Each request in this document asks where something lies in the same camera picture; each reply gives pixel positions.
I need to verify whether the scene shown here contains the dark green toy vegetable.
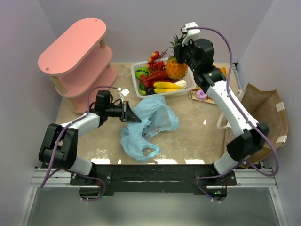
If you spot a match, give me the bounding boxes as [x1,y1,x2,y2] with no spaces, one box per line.
[139,82,147,91]

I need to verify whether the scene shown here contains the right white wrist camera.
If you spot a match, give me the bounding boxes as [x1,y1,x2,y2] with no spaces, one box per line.
[181,22,200,47]

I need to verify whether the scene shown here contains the white green toy leek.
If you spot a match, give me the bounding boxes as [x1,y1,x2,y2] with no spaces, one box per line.
[174,80,187,89]

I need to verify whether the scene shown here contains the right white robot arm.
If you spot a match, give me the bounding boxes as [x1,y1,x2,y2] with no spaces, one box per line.
[174,38,269,175]

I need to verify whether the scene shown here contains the orange toy pineapple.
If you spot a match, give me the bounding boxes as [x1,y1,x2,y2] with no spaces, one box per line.
[166,34,189,80]

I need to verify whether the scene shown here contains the brown jute grocery bag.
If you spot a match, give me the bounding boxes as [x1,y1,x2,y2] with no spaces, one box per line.
[217,83,288,163]

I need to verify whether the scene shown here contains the yellow toy bananas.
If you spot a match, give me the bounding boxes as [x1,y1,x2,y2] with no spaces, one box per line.
[153,81,181,94]

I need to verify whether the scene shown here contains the purple toy donut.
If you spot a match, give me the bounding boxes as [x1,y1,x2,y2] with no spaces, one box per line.
[195,89,207,101]

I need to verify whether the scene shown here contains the purple cable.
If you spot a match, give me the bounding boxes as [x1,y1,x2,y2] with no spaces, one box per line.
[40,86,123,202]
[187,27,280,203]

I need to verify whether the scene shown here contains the blue plastic bag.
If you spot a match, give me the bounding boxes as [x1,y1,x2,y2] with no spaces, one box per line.
[120,95,179,162]

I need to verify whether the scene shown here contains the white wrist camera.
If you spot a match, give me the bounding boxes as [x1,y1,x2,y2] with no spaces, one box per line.
[117,88,130,102]
[181,22,200,47]

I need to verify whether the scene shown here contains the toy croissant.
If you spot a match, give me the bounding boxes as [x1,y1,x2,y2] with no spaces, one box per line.
[220,67,227,76]

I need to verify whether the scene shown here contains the red cherry sprig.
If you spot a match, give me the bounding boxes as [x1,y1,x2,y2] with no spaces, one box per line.
[145,50,167,73]

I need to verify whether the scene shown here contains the black base frame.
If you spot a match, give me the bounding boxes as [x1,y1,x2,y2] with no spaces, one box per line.
[70,164,237,197]

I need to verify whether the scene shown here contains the green toy watermelon ball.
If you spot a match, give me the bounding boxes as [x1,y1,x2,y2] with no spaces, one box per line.
[135,67,149,80]

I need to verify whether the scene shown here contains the pink three-tier shelf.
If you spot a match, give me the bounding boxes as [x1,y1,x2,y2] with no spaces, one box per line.
[38,18,117,114]

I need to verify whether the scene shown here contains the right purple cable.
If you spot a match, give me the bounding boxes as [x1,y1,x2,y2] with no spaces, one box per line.
[187,27,280,203]

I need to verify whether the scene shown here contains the red toy lobster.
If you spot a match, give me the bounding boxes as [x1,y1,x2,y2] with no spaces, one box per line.
[141,71,168,87]

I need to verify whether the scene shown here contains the white plastic basket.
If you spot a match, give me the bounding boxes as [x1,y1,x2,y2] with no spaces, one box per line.
[131,61,197,98]

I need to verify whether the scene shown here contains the floral serving tray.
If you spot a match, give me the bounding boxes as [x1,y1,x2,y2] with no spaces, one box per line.
[189,86,215,104]

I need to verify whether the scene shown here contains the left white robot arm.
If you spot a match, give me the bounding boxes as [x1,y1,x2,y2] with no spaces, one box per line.
[39,88,141,178]

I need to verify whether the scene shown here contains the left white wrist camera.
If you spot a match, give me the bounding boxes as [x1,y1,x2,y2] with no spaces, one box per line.
[117,88,130,102]

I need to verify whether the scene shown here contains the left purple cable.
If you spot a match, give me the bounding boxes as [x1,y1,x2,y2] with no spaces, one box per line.
[40,86,123,202]

